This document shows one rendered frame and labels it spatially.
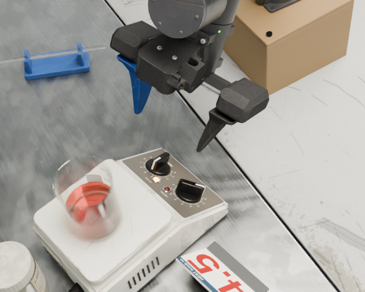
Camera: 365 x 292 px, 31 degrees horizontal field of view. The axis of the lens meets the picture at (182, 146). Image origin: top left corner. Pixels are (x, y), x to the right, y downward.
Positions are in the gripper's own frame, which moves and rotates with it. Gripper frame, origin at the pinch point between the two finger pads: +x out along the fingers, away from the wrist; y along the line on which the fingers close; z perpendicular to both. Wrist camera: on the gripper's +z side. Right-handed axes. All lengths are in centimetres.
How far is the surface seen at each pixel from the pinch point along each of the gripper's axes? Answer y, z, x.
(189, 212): 7.3, 3.1, 9.4
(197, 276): 12.4, 7.2, 13.3
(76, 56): -24.8, -14.0, 9.5
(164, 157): 0.3, -1.1, 7.7
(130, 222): 3.4, 9.5, 10.2
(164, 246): 7.5, 7.4, 12.1
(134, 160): -2.8, 0.5, 9.4
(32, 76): -28.0, -8.6, 13.3
